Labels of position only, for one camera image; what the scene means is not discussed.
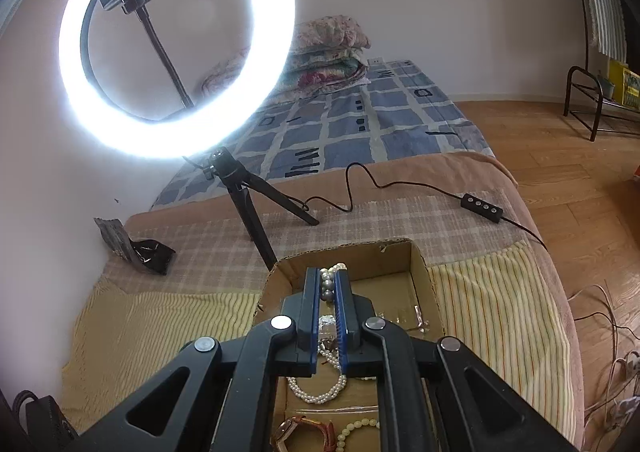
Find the black inline light controller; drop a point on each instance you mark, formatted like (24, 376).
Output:
(482, 207)

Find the folded floral quilt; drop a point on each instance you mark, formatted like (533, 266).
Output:
(325, 74)

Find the yellow crate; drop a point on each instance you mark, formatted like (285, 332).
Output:
(627, 86)

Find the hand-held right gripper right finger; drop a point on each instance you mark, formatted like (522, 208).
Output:
(342, 312)

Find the black metal clothes rack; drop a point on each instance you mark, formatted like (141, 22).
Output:
(568, 91)

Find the small grey pot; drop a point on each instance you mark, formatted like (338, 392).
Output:
(606, 85)

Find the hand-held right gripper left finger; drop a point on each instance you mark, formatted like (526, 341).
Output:
(314, 312)

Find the pink plaid blanket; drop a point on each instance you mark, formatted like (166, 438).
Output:
(210, 242)

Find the black printed bag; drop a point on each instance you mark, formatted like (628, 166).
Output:
(150, 254)

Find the blue checkered quilt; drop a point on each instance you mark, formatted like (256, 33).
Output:
(400, 121)

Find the black tripod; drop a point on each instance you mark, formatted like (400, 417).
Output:
(240, 192)

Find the white wall socket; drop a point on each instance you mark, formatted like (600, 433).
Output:
(376, 61)

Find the yellow striped blanket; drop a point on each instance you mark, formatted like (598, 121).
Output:
(475, 307)

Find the floral pillow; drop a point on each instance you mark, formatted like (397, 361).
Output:
(330, 31)

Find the cardboard box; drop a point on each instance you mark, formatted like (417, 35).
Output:
(400, 272)

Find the white power strip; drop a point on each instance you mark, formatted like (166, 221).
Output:
(630, 412)

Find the striped hanging towel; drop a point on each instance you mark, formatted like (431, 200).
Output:
(607, 16)

